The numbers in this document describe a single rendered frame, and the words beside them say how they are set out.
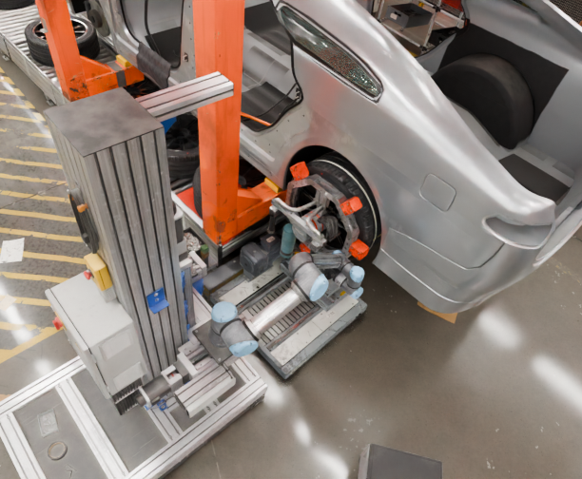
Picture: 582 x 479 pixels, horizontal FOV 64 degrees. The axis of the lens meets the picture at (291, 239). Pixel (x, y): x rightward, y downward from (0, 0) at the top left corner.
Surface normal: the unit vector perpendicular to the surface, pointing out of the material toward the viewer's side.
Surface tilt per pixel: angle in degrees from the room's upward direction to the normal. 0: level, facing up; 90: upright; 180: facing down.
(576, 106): 90
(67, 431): 0
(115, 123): 0
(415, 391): 0
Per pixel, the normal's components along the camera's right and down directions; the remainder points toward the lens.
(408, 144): -0.69, 0.36
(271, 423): 0.11, -0.65
